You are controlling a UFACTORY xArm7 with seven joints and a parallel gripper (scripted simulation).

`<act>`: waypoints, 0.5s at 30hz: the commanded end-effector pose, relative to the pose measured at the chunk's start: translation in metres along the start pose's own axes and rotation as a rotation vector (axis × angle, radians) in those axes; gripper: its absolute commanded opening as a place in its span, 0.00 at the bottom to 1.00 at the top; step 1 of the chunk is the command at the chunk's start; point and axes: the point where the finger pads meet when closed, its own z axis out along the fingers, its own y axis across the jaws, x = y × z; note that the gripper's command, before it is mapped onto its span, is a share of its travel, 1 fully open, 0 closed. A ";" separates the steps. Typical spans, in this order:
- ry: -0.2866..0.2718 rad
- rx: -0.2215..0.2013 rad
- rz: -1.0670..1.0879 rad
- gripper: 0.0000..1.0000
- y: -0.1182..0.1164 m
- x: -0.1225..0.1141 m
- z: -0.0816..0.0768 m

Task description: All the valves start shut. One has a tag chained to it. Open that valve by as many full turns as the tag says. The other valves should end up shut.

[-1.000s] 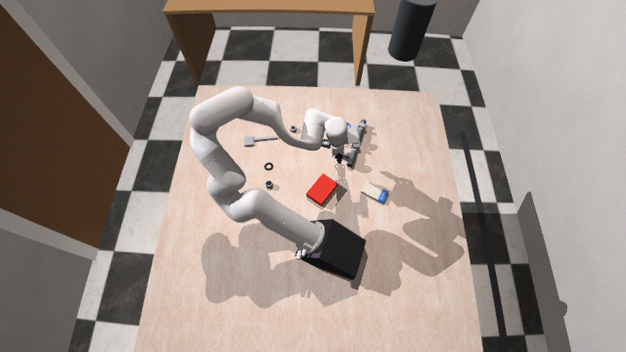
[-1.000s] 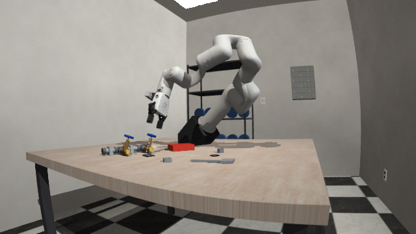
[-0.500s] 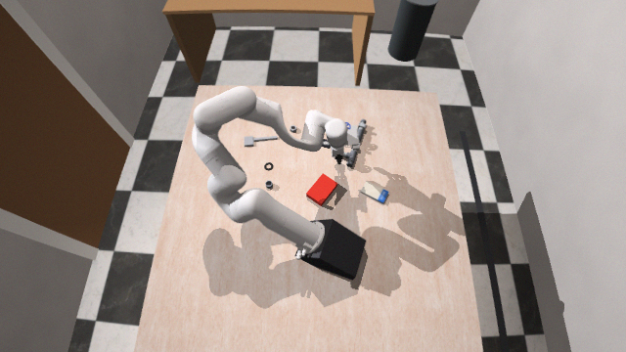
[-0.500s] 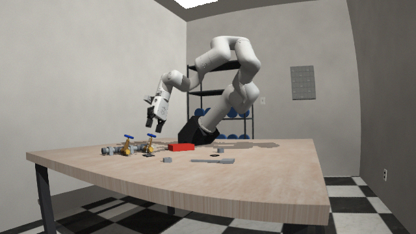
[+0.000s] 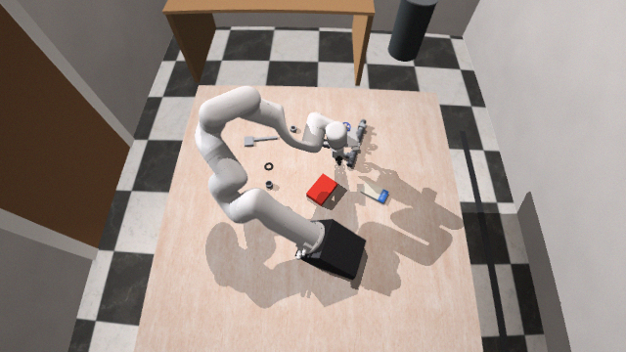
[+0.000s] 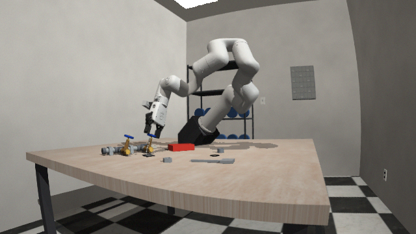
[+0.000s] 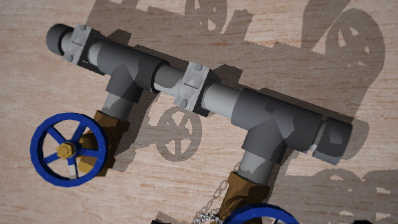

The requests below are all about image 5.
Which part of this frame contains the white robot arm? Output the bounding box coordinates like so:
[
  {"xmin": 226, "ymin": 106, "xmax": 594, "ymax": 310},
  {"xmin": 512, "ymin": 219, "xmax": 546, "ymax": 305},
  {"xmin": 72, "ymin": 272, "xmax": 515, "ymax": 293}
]
[{"xmin": 195, "ymin": 86, "xmax": 359, "ymax": 260}]

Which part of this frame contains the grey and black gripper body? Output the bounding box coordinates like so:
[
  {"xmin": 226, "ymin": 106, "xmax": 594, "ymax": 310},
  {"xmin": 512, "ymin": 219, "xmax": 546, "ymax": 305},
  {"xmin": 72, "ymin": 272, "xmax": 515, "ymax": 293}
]
[{"xmin": 331, "ymin": 148, "xmax": 344, "ymax": 158}]

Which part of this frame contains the grey pipe manifold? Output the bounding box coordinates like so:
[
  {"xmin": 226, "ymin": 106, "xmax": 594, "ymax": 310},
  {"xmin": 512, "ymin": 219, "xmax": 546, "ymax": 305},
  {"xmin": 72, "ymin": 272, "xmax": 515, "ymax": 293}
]
[{"xmin": 343, "ymin": 119, "xmax": 367, "ymax": 167}]

